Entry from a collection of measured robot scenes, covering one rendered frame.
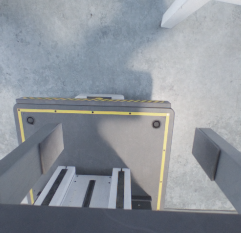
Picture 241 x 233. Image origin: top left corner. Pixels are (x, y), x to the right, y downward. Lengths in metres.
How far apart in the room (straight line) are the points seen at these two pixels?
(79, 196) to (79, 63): 0.69
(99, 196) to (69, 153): 0.23
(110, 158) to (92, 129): 0.16
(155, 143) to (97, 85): 0.49
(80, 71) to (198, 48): 0.67
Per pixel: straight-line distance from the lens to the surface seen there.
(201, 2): 0.61
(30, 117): 0.86
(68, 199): 0.79
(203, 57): 1.12
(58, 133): 0.16
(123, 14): 1.06
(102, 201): 0.77
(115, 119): 0.75
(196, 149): 0.17
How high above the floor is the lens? 1.03
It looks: 73 degrees down
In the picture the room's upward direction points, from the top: 173 degrees counter-clockwise
